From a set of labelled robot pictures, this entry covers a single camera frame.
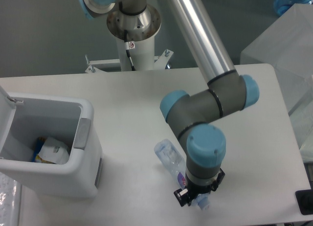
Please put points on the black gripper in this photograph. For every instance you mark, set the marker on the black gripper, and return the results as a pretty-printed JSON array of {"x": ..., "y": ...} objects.
[{"x": 183, "y": 195}]

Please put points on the clear plastic water bottle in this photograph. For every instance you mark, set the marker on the clear plastic water bottle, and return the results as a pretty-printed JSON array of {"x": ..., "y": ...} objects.
[{"x": 175, "y": 164}]

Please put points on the white plastic wrapper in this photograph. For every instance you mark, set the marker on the white plastic wrapper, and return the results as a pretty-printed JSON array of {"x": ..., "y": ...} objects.
[{"x": 60, "y": 154}]

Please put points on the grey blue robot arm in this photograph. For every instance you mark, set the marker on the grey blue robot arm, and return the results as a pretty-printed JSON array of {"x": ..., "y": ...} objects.
[{"x": 190, "y": 117}]

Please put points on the white trash can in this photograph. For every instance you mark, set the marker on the white trash can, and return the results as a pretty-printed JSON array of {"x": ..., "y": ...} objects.
[{"x": 26, "y": 117}]

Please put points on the black device at edge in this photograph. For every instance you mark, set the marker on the black device at edge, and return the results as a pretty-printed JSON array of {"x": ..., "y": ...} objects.
[{"x": 305, "y": 201}]

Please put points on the translucent plastic box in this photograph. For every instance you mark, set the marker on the translucent plastic box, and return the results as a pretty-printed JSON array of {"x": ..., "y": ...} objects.
[{"x": 287, "y": 45}]

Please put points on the blue snack packet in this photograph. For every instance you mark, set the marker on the blue snack packet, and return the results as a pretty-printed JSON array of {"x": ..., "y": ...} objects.
[{"x": 43, "y": 151}]

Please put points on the clear plastic sheet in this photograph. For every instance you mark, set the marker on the clear plastic sheet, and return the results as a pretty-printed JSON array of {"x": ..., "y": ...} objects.
[{"x": 10, "y": 199}]

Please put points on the white pedestal base bracket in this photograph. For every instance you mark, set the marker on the white pedestal base bracket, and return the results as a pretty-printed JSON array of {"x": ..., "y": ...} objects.
[{"x": 114, "y": 65}]

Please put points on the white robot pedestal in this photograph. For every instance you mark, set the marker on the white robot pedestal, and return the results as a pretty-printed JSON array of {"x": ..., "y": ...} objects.
[{"x": 135, "y": 35}]

